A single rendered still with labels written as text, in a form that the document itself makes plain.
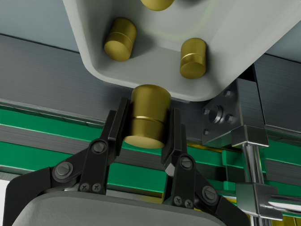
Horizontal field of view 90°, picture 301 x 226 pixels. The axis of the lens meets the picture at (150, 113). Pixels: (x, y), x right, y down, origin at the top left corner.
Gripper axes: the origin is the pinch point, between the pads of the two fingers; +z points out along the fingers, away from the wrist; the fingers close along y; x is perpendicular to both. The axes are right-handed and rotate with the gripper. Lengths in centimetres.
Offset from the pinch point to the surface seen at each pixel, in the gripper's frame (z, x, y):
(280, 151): 3.3, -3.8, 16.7
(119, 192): 1.8, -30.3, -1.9
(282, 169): 1.5, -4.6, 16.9
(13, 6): 17.9, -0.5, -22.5
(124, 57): 11.3, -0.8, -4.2
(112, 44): 10.8, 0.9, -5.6
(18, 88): 9.5, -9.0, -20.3
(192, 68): 11.1, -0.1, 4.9
